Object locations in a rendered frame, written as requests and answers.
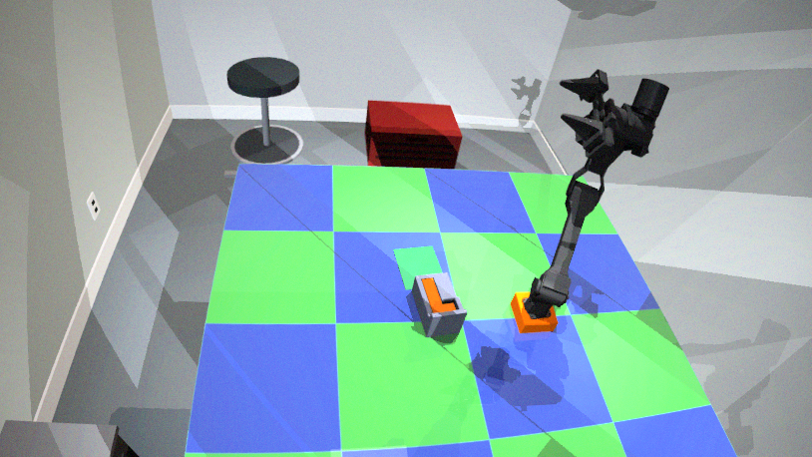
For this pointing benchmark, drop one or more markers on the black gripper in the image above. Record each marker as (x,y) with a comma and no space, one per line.
(609,121)

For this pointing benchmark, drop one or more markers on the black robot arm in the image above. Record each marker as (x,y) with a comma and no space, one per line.
(552,288)

